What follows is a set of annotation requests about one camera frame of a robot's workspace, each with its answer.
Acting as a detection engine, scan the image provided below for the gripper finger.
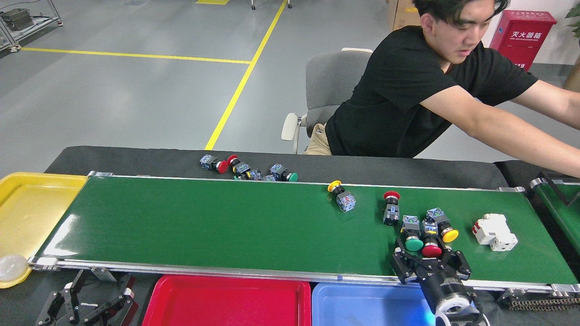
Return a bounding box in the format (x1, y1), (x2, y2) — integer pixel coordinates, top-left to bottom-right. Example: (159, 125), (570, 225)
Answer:
(35, 269), (91, 326)
(83, 274), (140, 326)

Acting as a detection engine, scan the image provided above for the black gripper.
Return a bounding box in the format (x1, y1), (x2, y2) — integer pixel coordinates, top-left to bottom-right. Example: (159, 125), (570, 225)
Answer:
(391, 238), (473, 311)

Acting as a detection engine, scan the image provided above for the yellow push button switch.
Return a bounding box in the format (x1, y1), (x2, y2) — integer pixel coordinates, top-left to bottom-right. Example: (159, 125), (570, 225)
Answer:
(327, 180), (357, 213)
(426, 207), (459, 244)

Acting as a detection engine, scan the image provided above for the white circuit breaker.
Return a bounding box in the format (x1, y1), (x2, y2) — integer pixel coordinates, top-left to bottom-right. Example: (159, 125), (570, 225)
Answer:
(472, 213), (519, 252)

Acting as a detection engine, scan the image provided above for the blue plastic tray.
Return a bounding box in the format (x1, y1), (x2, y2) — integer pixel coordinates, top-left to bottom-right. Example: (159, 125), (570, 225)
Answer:
(312, 282), (438, 326)

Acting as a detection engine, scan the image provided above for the yellow plastic tray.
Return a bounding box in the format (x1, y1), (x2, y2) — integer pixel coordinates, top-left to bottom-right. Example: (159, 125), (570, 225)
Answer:
(0, 172), (88, 289)

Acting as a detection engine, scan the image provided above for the red plastic tray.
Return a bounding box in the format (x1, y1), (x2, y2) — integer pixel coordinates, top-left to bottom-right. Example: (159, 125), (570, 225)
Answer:
(142, 275), (312, 326)

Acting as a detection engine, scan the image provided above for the long green conveyor belt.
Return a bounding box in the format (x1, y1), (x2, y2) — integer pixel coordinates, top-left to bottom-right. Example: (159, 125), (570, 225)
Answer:
(27, 171), (580, 295)

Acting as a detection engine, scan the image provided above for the green feeder conveyor belt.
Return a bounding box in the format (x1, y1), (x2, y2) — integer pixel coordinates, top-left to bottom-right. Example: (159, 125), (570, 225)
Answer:
(529, 174), (580, 254)

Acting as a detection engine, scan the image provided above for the clear light bulb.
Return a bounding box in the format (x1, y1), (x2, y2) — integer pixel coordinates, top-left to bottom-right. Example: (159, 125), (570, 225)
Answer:
(0, 254), (29, 282)

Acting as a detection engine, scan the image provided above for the person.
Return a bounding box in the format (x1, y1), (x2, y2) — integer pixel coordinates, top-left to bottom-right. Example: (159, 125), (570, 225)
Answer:
(303, 0), (580, 178)

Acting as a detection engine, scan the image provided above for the grey office chair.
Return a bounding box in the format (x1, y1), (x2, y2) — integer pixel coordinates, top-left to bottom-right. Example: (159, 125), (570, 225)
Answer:
(281, 48), (374, 154)

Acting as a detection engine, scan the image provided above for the potted green plant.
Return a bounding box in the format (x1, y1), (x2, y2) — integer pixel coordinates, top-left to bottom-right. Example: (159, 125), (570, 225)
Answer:
(563, 2), (580, 93)

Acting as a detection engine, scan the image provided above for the red fire extinguisher cabinet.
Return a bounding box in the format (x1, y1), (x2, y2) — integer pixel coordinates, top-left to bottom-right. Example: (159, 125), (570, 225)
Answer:
(489, 10), (558, 72)

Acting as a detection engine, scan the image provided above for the cardboard box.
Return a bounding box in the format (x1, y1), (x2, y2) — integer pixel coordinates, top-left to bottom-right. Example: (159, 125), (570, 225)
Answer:
(387, 0), (424, 32)

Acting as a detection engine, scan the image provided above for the metal shelf cart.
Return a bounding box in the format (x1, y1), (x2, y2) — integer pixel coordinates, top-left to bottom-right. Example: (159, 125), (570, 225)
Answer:
(0, 0), (63, 53)

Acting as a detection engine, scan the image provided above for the dark grey equipment box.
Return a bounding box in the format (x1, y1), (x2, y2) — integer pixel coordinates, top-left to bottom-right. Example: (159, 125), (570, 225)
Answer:
(1, 8), (34, 31)

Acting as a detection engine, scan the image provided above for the white wheeled stand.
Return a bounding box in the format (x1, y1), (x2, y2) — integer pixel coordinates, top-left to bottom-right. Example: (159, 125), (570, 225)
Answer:
(251, 0), (293, 10)

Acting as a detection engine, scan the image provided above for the black drive chain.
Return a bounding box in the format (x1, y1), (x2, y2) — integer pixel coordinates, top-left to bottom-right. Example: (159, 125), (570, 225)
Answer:
(498, 290), (580, 312)

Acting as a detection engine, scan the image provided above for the black metal bracket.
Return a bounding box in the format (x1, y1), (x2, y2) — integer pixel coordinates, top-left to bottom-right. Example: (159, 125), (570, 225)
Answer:
(539, 171), (580, 209)

